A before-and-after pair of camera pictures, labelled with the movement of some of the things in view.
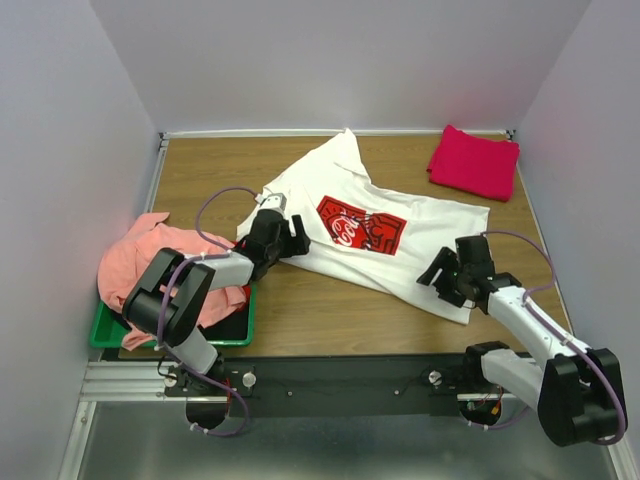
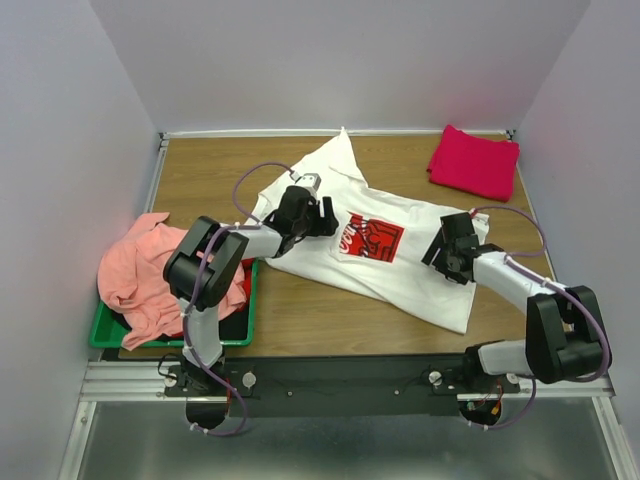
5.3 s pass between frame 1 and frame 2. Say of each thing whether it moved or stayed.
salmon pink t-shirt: stayed
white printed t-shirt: stayed
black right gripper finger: moved
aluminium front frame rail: stayed
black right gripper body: moved
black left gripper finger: moved
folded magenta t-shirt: stayed
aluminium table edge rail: stayed
